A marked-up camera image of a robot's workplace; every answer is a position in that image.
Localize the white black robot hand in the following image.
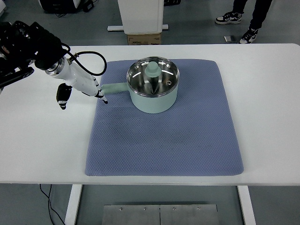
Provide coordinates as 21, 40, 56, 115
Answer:
45, 57, 108, 110

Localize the green pot with handle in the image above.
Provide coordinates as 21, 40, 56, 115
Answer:
101, 57, 180, 113

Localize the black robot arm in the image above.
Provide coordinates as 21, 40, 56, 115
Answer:
0, 21, 107, 88

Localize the black equipment on floor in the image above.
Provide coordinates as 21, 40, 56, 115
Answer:
38, 0, 96, 14

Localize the cardboard box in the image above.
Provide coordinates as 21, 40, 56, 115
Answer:
127, 33, 161, 45

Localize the blue quilted mat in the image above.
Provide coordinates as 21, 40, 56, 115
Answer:
85, 59, 244, 176

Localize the grey floor plate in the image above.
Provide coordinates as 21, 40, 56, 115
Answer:
224, 36, 240, 44

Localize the person in black pants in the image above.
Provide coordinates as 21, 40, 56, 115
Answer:
215, 0, 274, 45

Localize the white pedestal column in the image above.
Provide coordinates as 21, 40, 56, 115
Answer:
107, 0, 169, 35

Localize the black floor cable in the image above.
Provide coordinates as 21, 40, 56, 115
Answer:
38, 184, 65, 225

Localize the metal base plate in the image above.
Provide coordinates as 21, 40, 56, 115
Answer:
102, 204, 219, 225

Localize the white table frame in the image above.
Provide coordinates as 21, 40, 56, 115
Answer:
64, 184, 256, 225

